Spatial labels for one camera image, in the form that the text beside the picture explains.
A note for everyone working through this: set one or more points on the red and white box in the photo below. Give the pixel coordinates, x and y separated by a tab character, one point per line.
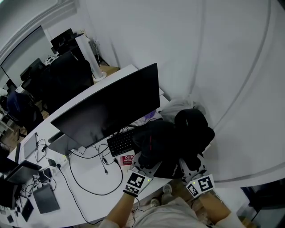
127	160

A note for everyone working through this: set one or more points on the small background monitor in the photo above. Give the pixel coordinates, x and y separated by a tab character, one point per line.
63	40

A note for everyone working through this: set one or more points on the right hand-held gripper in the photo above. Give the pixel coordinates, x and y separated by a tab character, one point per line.
200	186

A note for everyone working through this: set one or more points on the person's left forearm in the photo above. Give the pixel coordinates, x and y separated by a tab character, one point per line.
120	211

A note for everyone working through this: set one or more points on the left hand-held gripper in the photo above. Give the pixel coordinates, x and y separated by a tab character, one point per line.
135	182

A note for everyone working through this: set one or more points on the black backpack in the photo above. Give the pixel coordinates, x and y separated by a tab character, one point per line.
173	142

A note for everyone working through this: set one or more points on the black framed window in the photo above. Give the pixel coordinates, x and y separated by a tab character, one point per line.
267	204

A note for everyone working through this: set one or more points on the white plastic bag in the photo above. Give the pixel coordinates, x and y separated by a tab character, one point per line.
173	108

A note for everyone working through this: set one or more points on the small black keyboard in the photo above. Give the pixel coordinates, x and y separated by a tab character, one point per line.
27	210

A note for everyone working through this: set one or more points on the white tower fan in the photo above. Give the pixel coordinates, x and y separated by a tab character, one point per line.
86	55

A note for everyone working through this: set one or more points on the dark laptop on stand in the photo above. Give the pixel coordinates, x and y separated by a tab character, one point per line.
21	173

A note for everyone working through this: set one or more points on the large black monitor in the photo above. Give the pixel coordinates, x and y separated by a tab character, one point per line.
111	107

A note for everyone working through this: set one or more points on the chair with blue jacket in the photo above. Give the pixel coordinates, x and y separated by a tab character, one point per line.
22	111

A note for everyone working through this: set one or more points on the person's light shoe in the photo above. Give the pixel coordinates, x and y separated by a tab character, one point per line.
154	202
167	188

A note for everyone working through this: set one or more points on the closed grey laptop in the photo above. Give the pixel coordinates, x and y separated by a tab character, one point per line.
46	199

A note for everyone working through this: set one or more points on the white table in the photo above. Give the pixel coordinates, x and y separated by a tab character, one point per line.
95	204

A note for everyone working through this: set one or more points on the grey open laptop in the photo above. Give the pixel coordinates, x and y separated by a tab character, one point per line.
60	144

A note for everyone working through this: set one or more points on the tall black office chair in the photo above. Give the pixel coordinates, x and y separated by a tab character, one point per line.
66	82

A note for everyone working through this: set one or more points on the black side monitor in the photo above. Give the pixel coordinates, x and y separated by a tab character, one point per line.
7	193

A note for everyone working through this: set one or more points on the person's right forearm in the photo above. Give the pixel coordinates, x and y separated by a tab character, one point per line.
214	207

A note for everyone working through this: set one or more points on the purple pouch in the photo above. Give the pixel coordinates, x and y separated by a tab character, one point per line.
149	115

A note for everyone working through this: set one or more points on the white power strip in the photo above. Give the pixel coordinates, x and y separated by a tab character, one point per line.
62	160

